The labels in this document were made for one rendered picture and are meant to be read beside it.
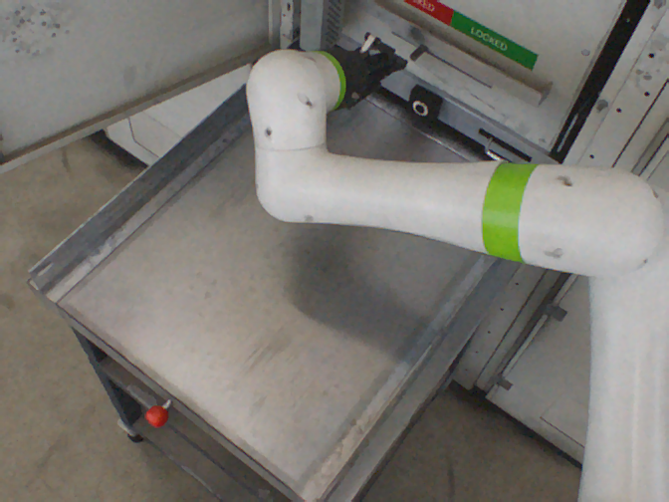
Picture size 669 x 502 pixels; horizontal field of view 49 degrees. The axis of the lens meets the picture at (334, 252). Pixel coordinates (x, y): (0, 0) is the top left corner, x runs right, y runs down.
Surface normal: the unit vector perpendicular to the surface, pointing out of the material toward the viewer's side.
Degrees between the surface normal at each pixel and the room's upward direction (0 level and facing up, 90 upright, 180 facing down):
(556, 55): 90
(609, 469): 53
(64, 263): 90
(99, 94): 90
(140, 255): 0
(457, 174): 32
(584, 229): 57
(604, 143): 90
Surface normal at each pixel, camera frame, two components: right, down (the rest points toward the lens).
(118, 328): 0.07, -0.52
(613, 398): -0.68, -0.02
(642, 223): 0.25, 0.02
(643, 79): -0.59, 0.66
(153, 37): 0.58, 0.72
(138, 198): 0.80, 0.54
